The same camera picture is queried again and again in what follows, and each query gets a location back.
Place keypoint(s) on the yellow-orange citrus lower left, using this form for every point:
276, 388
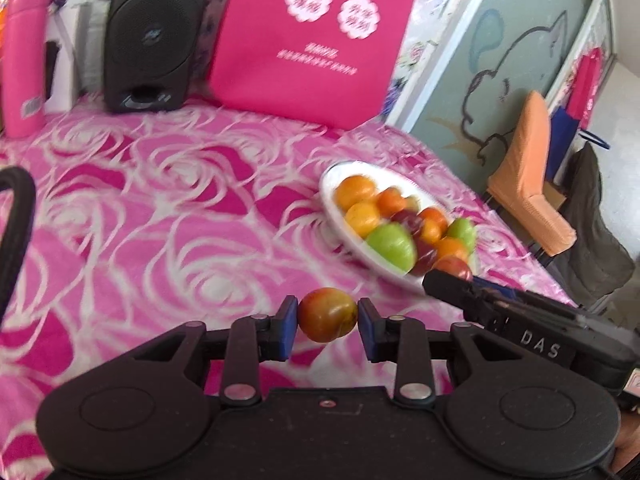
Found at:
363, 218

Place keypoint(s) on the black loudspeaker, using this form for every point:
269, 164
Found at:
148, 53

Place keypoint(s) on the small tangerine top right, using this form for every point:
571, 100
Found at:
436, 216

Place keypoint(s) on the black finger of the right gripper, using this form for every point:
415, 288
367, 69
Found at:
455, 289

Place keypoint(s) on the orange covered chair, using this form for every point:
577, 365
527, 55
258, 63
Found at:
518, 183

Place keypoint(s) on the red tomato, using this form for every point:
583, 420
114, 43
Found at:
454, 266

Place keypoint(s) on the large green tomato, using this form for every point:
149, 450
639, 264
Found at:
393, 243

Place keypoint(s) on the white oval plate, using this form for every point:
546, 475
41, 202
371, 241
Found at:
328, 184

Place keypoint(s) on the orange-red tomato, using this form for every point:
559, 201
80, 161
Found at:
326, 314

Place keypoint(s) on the cartoon painted glass door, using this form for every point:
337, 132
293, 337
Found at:
466, 67

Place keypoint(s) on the pink rose tablecloth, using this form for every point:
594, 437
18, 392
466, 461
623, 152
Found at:
146, 221

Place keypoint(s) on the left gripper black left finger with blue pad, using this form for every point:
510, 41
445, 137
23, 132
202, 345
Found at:
253, 340

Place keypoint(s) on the small tangerine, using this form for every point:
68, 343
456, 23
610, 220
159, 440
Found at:
436, 216
389, 202

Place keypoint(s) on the blue bag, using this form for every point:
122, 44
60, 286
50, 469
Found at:
564, 128

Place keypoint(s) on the small orange centre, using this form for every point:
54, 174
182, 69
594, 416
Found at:
431, 232

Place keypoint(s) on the small tangerine top middle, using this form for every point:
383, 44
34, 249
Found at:
389, 202

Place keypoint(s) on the magenta tote bag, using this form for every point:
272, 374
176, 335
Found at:
328, 62

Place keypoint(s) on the orange lower right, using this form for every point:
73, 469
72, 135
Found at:
451, 247

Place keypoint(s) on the pink thermos bottle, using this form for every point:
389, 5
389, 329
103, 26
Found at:
23, 67

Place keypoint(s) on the dark red plum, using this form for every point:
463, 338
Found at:
409, 220
426, 255

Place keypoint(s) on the dark grey covered chair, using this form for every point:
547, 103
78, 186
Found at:
597, 264

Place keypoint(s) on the hanging magenta bag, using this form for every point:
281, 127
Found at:
585, 86

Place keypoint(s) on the large orange top left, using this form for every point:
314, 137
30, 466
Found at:
353, 190

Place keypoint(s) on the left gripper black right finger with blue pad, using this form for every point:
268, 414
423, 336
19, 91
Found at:
403, 341

